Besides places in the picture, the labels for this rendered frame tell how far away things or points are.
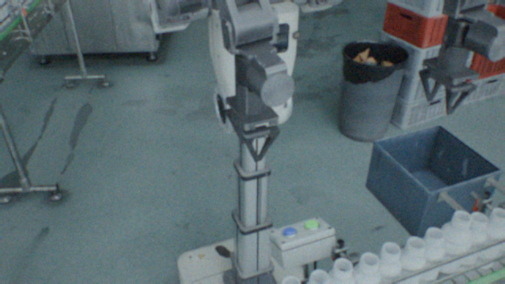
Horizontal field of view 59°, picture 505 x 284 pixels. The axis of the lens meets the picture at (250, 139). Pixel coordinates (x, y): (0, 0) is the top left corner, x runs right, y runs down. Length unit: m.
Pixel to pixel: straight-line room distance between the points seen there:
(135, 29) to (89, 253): 2.42
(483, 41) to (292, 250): 0.58
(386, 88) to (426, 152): 1.28
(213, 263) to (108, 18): 2.89
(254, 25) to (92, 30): 3.88
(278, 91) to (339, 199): 2.22
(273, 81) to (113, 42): 3.92
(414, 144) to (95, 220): 1.85
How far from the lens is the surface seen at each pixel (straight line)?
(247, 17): 0.70
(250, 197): 1.58
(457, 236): 1.11
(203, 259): 2.15
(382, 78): 3.09
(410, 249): 1.04
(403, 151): 1.84
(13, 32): 2.90
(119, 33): 4.49
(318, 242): 1.09
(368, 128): 3.31
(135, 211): 2.82
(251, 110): 0.77
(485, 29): 0.94
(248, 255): 1.78
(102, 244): 2.68
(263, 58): 0.68
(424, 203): 1.57
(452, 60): 1.00
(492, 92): 4.37
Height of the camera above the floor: 1.90
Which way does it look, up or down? 35 degrees down
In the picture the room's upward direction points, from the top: straight up
